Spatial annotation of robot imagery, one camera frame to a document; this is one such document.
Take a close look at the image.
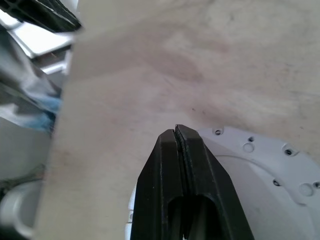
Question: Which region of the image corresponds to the grey motor end cover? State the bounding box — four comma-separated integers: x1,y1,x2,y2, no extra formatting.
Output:
124,126,320,240

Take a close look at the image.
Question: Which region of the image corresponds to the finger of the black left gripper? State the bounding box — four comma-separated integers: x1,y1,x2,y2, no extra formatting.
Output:
0,0,83,33

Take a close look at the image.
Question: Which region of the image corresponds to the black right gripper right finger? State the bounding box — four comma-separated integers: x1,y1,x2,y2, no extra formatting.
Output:
174,123,256,240

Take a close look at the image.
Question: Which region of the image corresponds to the dark grey rounded shape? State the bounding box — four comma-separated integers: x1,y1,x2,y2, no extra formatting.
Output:
0,179,43,238

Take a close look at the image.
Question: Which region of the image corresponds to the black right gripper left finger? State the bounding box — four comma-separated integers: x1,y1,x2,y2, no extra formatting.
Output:
130,128,188,240

